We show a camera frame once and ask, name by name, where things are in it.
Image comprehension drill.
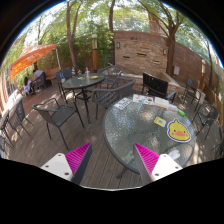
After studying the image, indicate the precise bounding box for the black chair far left edge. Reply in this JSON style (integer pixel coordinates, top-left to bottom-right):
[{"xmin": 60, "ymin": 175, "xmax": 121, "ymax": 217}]
[{"xmin": 0, "ymin": 100, "xmax": 28, "ymax": 148}]

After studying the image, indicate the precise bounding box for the grey chair right side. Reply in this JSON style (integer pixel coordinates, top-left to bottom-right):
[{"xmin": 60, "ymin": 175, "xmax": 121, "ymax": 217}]
[{"xmin": 194, "ymin": 103, "xmax": 219, "ymax": 134}]

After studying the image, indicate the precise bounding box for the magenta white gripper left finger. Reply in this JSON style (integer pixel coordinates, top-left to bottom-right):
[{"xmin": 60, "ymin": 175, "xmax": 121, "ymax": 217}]
[{"xmin": 42, "ymin": 142, "xmax": 92, "ymax": 185}]

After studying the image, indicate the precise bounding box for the wooden lamp post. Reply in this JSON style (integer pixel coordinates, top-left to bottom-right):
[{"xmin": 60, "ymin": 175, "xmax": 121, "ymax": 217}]
[{"xmin": 92, "ymin": 34, "xmax": 98, "ymax": 72}]

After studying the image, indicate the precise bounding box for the black slatted bench chair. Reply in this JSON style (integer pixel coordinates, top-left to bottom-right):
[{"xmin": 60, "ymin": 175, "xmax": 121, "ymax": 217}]
[{"xmin": 142, "ymin": 72, "xmax": 177, "ymax": 102}]

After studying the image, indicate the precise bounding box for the dark chair left of far table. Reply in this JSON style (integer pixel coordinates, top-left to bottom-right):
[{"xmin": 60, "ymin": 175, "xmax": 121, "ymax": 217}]
[{"xmin": 56, "ymin": 68, "xmax": 72, "ymax": 100}]

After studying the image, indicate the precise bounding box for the white printed card sheet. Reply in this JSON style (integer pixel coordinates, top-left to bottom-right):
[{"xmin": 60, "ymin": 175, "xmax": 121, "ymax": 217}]
[{"xmin": 114, "ymin": 98, "xmax": 132, "ymax": 110}]

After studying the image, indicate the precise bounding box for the green marker pen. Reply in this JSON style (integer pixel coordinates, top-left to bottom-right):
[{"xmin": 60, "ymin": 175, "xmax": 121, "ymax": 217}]
[{"xmin": 177, "ymin": 109, "xmax": 185, "ymax": 116}]

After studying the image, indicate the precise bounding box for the far round glass table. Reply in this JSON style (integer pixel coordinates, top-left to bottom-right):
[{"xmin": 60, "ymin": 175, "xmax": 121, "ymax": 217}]
[{"xmin": 62, "ymin": 73, "xmax": 105, "ymax": 120}]

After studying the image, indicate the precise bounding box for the grey chair behind far table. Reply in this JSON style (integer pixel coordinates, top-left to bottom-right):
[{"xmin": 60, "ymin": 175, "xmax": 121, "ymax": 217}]
[{"xmin": 97, "ymin": 65, "xmax": 122, "ymax": 86}]

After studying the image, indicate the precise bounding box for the round glass patio table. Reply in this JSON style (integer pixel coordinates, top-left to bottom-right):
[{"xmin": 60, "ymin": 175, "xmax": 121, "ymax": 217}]
[{"xmin": 103, "ymin": 96, "xmax": 196, "ymax": 178}]

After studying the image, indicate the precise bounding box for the small yellow card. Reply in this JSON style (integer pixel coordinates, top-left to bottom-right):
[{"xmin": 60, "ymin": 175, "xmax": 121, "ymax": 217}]
[{"xmin": 154, "ymin": 117, "xmax": 166, "ymax": 127}]

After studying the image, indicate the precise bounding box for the white menu booklet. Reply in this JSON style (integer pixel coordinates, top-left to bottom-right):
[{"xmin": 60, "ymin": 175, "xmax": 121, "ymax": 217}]
[{"xmin": 133, "ymin": 94, "xmax": 169, "ymax": 109}]

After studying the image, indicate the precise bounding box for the orange patio umbrella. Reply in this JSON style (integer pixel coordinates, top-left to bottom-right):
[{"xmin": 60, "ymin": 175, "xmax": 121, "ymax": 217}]
[{"xmin": 9, "ymin": 44, "xmax": 57, "ymax": 79}]

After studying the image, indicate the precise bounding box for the grey wicker chair near table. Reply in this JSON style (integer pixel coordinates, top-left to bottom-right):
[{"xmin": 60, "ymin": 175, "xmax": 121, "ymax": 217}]
[{"xmin": 92, "ymin": 77, "xmax": 136, "ymax": 108}]

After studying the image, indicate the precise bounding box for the grey chair front left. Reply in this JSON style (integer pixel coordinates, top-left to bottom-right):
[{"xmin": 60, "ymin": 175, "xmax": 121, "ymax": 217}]
[{"xmin": 32, "ymin": 98, "xmax": 83, "ymax": 149}]

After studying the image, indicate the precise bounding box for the seated person in background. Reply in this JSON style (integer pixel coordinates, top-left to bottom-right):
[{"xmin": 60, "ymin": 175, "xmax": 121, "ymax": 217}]
[{"xmin": 23, "ymin": 77, "xmax": 33, "ymax": 94}]

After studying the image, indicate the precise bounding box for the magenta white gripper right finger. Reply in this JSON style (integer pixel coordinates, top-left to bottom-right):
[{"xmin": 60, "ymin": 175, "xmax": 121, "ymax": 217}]
[{"xmin": 133, "ymin": 143, "xmax": 182, "ymax": 185}]

